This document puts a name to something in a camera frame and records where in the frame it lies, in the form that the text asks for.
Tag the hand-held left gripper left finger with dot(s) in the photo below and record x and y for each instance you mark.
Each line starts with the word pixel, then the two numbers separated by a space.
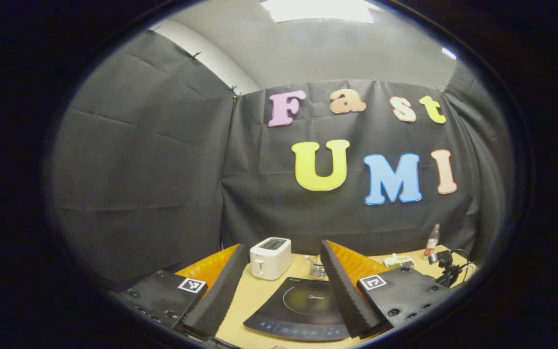
pixel 217 300

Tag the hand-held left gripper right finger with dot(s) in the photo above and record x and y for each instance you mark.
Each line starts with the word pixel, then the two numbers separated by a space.
pixel 344 295

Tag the black induction cooktop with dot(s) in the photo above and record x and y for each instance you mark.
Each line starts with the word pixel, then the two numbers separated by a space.
pixel 303 303

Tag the white divided condiment tray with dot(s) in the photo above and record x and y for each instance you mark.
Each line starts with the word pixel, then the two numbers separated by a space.
pixel 397 262

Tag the white toaster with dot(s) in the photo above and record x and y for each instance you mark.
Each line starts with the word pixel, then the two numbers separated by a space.
pixel 271 261

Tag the plastic bottle with red label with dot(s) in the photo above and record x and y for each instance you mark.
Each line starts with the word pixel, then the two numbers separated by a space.
pixel 432 242

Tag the black backdrop cloth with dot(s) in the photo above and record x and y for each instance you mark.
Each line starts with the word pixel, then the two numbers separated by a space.
pixel 153 160

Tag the small ceiling light panel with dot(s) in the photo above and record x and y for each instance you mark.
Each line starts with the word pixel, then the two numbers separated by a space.
pixel 449 53

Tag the large ceiling light panel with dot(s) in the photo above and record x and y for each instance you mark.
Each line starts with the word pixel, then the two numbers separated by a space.
pixel 322 9

